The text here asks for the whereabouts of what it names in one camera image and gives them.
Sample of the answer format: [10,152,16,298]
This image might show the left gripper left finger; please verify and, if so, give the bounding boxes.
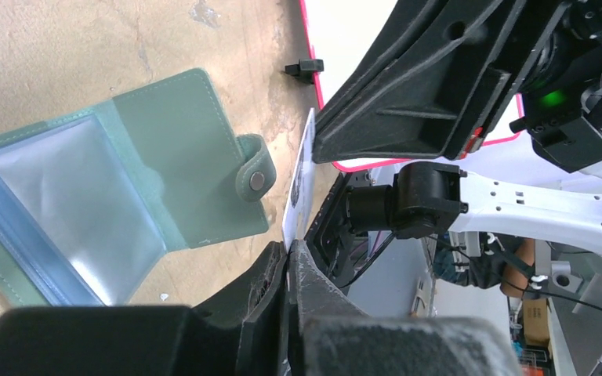
[0,242,287,375]

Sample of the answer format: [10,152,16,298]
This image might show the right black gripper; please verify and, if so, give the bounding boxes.
[510,1,602,172]

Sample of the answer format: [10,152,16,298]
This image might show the small black clip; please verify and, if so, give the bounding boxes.
[284,59,325,85]

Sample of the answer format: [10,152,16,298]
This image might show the pink framed whiteboard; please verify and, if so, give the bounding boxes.
[299,0,526,174]

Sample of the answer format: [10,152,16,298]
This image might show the green card holder wallet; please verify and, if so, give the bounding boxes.
[0,68,276,306]

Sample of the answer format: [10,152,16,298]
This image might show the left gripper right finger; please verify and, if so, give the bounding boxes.
[287,240,522,375]

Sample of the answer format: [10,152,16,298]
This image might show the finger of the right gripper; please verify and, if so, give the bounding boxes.
[324,1,527,112]
[312,1,570,163]

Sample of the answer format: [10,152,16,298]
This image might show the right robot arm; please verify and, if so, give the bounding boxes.
[313,1,602,256]

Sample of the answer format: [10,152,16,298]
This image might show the white VIP card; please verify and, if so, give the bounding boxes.
[282,108,316,252]

